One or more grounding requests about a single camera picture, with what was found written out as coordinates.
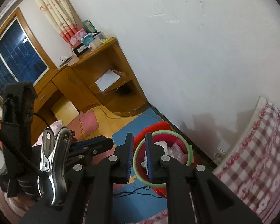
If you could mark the window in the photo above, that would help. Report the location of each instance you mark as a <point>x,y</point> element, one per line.
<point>16,58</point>

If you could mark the black box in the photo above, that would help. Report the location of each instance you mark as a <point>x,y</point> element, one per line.
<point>80,50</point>

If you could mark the blue alarm clock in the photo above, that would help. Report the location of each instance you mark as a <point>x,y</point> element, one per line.
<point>88,40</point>

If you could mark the wooden desk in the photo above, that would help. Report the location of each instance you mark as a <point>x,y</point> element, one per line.
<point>84,81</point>

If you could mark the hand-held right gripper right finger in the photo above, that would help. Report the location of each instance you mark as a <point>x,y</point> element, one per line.
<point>148,161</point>

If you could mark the white crumpled tissue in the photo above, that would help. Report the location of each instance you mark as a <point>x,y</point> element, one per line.
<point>161,147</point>

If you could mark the pink paper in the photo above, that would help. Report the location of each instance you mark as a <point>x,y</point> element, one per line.
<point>177,152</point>

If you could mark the pink foam floor mat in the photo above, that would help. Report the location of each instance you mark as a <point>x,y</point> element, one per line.
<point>88,123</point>

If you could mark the white wall plug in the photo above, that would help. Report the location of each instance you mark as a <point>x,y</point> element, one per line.
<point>218,156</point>

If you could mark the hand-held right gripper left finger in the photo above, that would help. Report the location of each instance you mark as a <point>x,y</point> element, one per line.
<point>130,158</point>

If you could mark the white paper sheet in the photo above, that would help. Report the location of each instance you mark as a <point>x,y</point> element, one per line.
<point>108,79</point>

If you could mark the pink fleece garment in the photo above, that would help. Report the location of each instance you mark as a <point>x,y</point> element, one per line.
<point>57,126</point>

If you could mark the metal spring clip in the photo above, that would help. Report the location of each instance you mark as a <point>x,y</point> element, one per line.
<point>53,168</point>

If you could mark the pink patterned box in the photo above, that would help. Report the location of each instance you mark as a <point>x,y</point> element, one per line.
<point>77,37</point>

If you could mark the blue foam floor mat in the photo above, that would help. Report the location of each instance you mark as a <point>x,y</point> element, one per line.
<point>140,123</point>

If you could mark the red bin with green rim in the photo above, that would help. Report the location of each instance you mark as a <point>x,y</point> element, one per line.
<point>175,133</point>

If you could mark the teal box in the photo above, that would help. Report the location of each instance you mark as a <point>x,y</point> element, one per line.
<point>89,26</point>

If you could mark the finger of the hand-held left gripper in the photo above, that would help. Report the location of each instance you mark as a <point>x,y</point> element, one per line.
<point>95,144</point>
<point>81,159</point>

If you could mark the cream box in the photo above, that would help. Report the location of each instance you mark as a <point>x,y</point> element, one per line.
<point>95,43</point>

